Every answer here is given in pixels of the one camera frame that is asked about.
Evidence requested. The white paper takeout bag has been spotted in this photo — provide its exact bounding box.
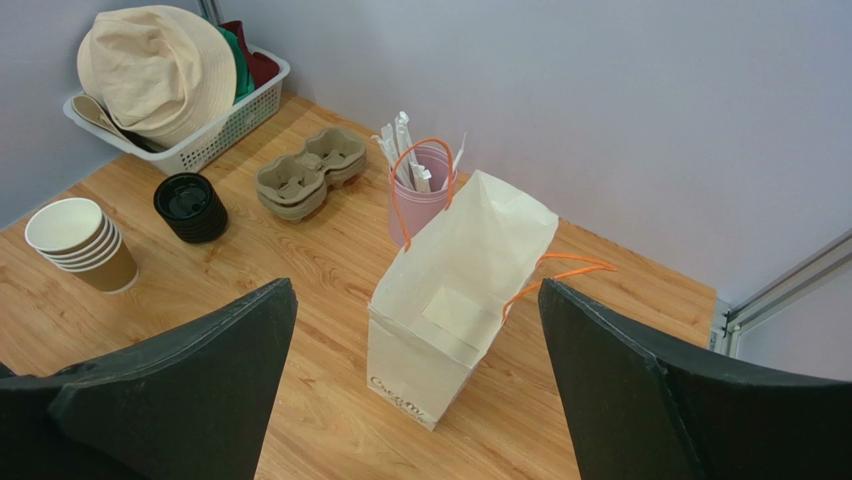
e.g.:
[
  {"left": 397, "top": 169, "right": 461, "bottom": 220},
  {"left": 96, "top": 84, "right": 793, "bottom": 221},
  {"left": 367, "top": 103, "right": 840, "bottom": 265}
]
[{"left": 366, "top": 171, "right": 560, "bottom": 431}]

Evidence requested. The white plastic basket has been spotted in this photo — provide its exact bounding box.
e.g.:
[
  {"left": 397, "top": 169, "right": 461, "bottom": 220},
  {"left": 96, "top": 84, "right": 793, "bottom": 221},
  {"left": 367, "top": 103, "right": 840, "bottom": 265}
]
[{"left": 63, "top": 45, "right": 291, "bottom": 176}]

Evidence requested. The pink straw holder cup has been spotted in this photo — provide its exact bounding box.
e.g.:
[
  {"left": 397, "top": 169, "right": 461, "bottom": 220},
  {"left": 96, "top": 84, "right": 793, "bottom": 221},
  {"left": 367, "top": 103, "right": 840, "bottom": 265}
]
[{"left": 388, "top": 143, "right": 449, "bottom": 236}]

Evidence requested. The brown paper cup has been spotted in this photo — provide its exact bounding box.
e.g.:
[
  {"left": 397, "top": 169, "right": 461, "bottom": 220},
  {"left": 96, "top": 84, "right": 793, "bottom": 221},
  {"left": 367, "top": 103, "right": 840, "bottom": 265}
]
[{"left": 25, "top": 197, "right": 105, "bottom": 254}]

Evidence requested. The aluminium frame post left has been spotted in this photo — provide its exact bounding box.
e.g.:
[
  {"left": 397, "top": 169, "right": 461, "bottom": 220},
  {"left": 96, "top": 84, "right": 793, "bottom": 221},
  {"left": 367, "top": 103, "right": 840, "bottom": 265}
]
[{"left": 197, "top": 0, "right": 222, "bottom": 25}]

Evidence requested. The aluminium frame post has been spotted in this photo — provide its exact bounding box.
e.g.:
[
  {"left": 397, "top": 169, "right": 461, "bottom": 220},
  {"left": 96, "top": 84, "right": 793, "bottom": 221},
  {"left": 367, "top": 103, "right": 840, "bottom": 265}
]
[
  {"left": 707, "top": 230, "right": 851, "bottom": 358},
  {"left": 197, "top": 0, "right": 222, "bottom": 25}
]

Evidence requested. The stack of black lids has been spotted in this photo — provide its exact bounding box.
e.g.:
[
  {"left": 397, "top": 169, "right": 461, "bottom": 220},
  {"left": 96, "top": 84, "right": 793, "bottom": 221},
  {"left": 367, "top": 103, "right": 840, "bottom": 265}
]
[{"left": 153, "top": 172, "right": 228, "bottom": 244}]

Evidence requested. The aluminium frame post right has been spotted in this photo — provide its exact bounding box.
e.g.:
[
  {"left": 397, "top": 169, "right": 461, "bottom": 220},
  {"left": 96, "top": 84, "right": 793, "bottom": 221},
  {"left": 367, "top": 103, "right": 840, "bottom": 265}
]
[{"left": 707, "top": 230, "right": 851, "bottom": 358}]

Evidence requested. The beige bucket hat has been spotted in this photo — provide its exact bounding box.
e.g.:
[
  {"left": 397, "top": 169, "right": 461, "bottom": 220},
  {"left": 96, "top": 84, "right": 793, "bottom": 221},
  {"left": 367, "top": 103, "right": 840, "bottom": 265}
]
[{"left": 77, "top": 5, "right": 238, "bottom": 148}]

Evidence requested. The dark red cloth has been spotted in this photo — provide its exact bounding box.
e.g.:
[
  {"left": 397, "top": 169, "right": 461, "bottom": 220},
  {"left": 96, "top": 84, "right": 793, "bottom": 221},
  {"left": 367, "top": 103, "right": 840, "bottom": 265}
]
[{"left": 219, "top": 21, "right": 280, "bottom": 89}]

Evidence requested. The stack of brown paper cups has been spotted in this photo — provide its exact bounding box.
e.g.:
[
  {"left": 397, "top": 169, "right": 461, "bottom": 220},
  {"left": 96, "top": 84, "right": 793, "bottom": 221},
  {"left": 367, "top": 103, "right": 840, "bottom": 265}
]
[{"left": 40, "top": 215, "right": 140, "bottom": 295}]

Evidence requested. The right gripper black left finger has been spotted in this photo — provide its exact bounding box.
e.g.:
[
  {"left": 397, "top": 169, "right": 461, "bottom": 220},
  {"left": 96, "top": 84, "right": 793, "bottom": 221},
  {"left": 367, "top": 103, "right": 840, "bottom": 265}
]
[{"left": 1, "top": 278, "right": 298, "bottom": 479}]

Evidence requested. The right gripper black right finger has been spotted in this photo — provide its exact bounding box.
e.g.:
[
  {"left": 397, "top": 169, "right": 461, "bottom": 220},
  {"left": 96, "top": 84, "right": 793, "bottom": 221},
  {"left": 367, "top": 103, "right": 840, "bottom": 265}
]
[{"left": 538, "top": 279, "right": 851, "bottom": 479}]

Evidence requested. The green cloth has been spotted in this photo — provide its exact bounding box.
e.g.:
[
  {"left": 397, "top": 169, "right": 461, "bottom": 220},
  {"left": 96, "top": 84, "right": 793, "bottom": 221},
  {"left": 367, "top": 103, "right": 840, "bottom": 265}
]
[{"left": 217, "top": 26, "right": 255, "bottom": 104}]

